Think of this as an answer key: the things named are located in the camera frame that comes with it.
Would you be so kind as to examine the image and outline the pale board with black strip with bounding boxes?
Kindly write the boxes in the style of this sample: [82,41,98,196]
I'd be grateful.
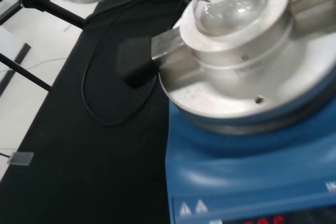
[0,28,32,98]

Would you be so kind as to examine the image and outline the clear round-bottom glass flask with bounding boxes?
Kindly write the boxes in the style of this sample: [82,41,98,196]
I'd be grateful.
[193,0,268,37]

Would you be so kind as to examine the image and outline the thin black cable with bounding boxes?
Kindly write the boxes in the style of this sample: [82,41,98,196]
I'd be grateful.
[81,0,195,127]

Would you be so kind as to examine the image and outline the small clear plastic clip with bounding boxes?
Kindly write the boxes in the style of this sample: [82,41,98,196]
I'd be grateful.
[7,152,35,167]

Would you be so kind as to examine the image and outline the black bench cloth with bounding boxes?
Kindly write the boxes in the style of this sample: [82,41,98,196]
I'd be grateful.
[0,0,200,224]

